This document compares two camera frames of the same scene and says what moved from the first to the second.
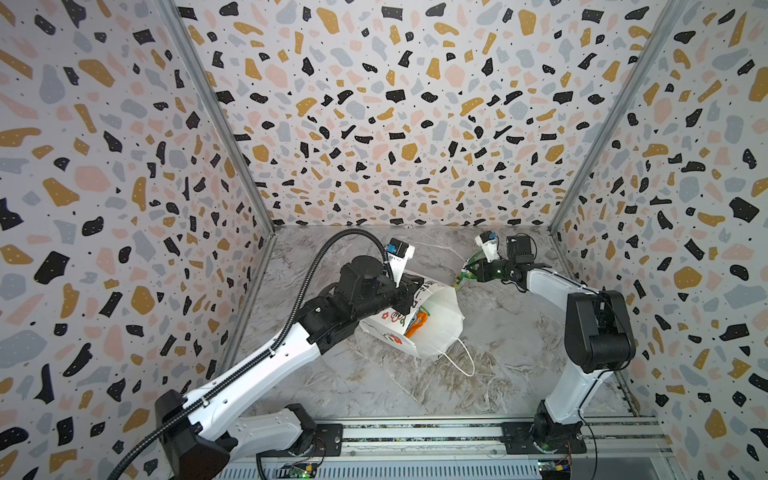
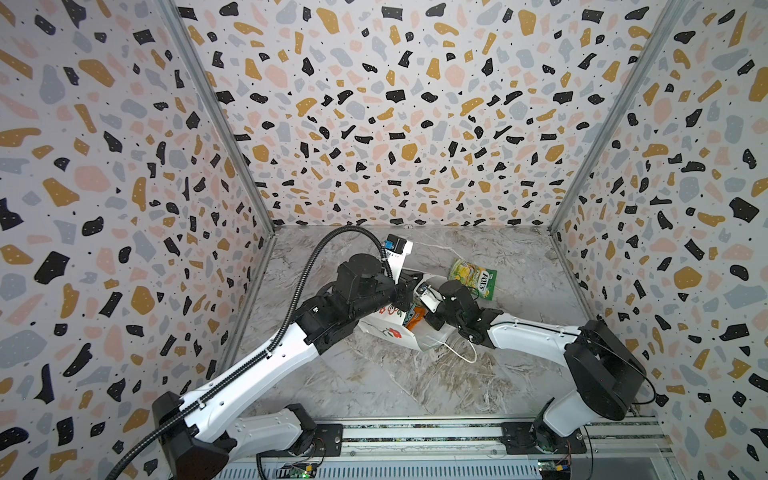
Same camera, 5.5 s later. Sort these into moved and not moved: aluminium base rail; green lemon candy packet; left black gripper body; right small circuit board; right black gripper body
Moved: green lemon candy packet; right black gripper body
Not moved: aluminium base rail; left black gripper body; right small circuit board
